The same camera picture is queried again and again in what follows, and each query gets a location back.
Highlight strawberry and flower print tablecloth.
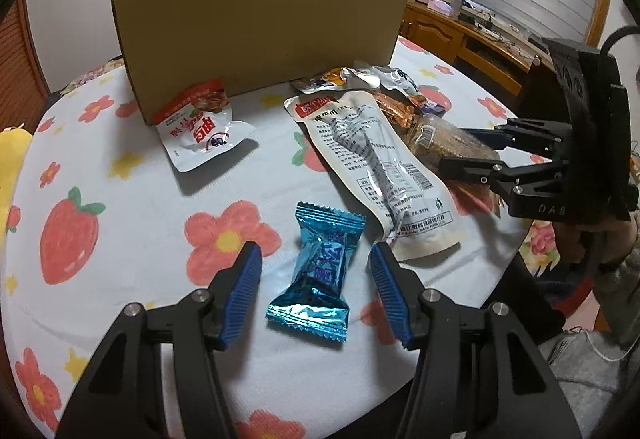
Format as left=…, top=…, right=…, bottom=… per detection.
left=0, top=36, right=566, bottom=439

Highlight person's right hand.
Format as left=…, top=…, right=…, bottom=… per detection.
left=555, top=219, right=640, bottom=279

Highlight red and white snack packet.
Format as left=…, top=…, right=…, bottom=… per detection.
left=152, top=79, right=257, bottom=174

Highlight blue foil candy packet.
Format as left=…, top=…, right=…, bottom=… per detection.
left=265, top=201, right=367, bottom=344

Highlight wooden desk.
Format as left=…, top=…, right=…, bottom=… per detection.
left=400, top=0, right=556, bottom=100

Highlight person's right forearm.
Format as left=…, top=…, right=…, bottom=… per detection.
left=592, top=244, right=640, bottom=347

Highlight person's grey pants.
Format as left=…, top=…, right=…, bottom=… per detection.
left=540, top=329, right=640, bottom=439

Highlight brown cardboard box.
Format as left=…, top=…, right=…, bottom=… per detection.
left=111, top=0, right=412, bottom=126

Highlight black cable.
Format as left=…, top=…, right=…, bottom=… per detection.
left=601, top=25, right=640, bottom=57

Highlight floral bed quilt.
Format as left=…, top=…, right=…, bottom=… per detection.
left=50, top=56, right=123, bottom=96

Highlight silver and blue snack packet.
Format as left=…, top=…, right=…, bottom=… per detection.
left=370, top=65, right=453, bottom=116

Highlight long cream snack packet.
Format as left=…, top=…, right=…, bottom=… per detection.
left=284, top=90, right=462, bottom=262

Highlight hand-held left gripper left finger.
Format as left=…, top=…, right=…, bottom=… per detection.
left=55, top=241, right=263, bottom=439

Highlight yellow plush toy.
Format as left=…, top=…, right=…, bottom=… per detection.
left=0, top=126, right=33, bottom=240

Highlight gold foil snack wrapper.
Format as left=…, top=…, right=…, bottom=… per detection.
left=375, top=93, right=422, bottom=136

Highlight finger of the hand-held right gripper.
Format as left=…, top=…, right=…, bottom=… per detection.
left=462, top=118, right=571, bottom=154
left=438, top=157, right=567, bottom=192

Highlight clear packet of brown snack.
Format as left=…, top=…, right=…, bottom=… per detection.
left=405, top=114, right=501, bottom=170

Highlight orange and silver snack packet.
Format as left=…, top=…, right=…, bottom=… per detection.
left=292, top=67, right=383, bottom=94

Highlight wooden louvered wardrobe door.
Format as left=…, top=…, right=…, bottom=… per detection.
left=0, top=0, right=51, bottom=130

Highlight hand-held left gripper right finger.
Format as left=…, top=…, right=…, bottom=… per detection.
left=367, top=241, right=583, bottom=439

